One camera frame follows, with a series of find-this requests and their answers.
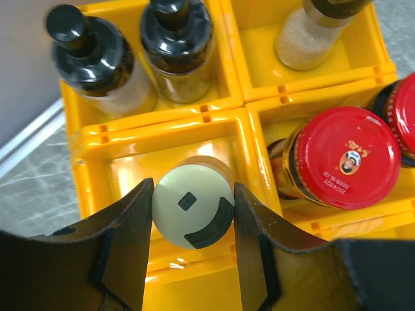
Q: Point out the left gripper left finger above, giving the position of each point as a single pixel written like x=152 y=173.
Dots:
x=98 y=263

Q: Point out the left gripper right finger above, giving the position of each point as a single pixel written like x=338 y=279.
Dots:
x=282 y=267

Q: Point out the yellow-green lid spice shaker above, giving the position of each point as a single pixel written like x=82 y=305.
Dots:
x=193 y=205

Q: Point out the red lid sauce jar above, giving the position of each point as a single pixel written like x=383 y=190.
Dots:
x=394 y=105
x=345 y=157

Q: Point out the black lid spice jar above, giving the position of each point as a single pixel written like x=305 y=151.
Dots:
x=309 y=33

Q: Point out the black cap salt grinder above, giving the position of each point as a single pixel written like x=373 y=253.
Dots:
x=178 y=40

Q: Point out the yellow compartment bin tray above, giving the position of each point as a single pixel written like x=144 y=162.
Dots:
x=254 y=100

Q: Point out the aluminium frame rail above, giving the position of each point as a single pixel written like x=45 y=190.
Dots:
x=33 y=135

